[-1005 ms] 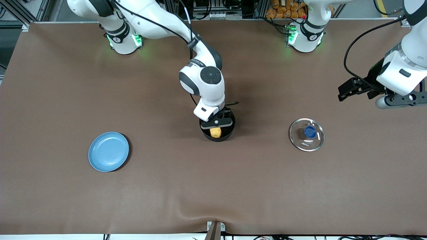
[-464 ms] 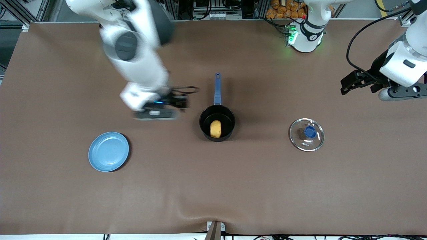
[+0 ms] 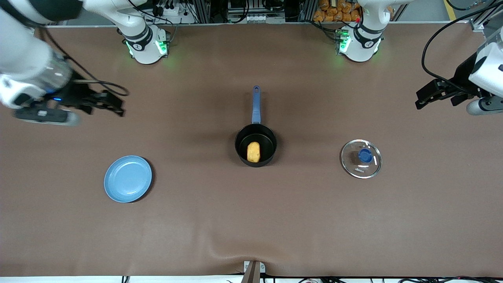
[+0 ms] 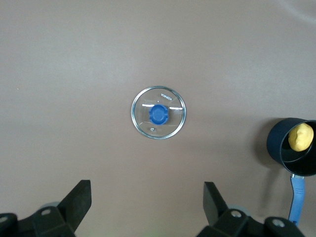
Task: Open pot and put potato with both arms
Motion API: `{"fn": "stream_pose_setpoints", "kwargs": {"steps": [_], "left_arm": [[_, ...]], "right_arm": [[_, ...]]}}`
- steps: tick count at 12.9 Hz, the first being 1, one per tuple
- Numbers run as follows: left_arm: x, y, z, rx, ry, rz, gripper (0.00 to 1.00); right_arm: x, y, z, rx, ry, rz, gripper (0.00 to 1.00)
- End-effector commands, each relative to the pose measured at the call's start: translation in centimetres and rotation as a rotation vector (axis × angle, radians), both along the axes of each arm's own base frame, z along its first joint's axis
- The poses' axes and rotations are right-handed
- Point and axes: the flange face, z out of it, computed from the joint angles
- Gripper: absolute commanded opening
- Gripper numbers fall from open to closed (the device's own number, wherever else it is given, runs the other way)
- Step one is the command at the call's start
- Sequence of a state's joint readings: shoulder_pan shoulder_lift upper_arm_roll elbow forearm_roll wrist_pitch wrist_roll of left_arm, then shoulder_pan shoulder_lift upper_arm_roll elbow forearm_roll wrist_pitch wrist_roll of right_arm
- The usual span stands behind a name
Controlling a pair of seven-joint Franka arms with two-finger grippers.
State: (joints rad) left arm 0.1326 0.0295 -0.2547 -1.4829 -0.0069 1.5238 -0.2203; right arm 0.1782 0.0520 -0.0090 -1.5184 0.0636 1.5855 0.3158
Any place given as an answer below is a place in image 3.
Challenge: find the glass lid with blue knob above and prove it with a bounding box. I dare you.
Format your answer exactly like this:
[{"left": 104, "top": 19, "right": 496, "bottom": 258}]
[{"left": 340, "top": 139, "right": 383, "bottom": 179}]

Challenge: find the yellow potato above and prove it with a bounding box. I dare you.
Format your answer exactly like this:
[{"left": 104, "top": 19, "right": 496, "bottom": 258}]
[{"left": 247, "top": 141, "right": 261, "bottom": 163}]

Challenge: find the light blue plate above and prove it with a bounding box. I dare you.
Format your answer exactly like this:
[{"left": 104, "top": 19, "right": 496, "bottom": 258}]
[{"left": 104, "top": 155, "right": 153, "bottom": 204}]

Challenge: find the bag of orange bread rolls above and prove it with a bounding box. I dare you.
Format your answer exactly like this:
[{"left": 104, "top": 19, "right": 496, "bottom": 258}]
[{"left": 313, "top": 0, "right": 362, "bottom": 23}]

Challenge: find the white power strip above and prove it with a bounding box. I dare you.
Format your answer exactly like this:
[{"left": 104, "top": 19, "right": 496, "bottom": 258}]
[{"left": 228, "top": 14, "right": 285, "bottom": 23}]

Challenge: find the brown metal bar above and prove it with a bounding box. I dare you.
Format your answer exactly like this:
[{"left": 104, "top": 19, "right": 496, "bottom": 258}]
[{"left": 240, "top": 261, "right": 261, "bottom": 283}]

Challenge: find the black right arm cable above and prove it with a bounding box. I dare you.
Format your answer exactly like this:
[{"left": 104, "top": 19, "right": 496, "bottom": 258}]
[{"left": 39, "top": 28, "right": 129, "bottom": 97}]

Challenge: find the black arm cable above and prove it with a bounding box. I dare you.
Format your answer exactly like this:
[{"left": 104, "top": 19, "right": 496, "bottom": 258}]
[
  {"left": 422, "top": 0, "right": 503, "bottom": 84},
  {"left": 39, "top": 28, "right": 129, "bottom": 97}
]

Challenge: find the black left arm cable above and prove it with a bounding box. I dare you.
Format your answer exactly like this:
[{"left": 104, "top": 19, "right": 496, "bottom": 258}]
[{"left": 422, "top": 0, "right": 503, "bottom": 84}]

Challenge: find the aluminium frame profile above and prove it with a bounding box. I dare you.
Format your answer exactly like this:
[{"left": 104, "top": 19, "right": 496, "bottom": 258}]
[{"left": 470, "top": 0, "right": 503, "bottom": 32}]

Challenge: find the black saucepan with blue handle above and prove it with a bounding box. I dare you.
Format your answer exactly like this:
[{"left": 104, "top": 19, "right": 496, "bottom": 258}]
[{"left": 235, "top": 86, "right": 277, "bottom": 168}]

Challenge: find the grey metal bracket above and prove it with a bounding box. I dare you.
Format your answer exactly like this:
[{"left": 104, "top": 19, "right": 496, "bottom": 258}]
[{"left": 244, "top": 261, "right": 266, "bottom": 274}]

